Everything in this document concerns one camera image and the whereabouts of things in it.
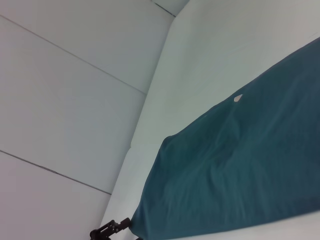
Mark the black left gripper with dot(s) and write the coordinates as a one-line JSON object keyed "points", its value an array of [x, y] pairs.
{"points": [[105, 230]]}

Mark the blue t-shirt with white print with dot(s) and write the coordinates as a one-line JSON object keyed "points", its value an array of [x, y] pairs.
{"points": [[237, 162]]}

